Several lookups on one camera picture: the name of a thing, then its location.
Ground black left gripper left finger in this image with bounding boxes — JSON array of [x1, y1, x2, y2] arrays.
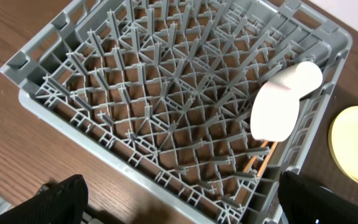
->
[[0, 174, 89, 224]]

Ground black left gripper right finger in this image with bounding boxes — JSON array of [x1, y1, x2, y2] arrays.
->
[[278, 171, 358, 224]]

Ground wooden chopstick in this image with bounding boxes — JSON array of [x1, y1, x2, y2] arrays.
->
[[257, 141, 278, 179], [242, 141, 269, 172]]

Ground yellow plate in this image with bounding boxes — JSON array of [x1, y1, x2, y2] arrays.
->
[[328, 106, 358, 183]]

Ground cream cup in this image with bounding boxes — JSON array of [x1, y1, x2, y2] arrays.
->
[[269, 62, 323, 98]]

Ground grey dishwasher rack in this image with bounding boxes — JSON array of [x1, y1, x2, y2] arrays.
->
[[0, 0, 352, 223]]

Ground dark brown serving tray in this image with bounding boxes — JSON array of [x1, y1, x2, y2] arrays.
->
[[300, 86, 358, 206]]

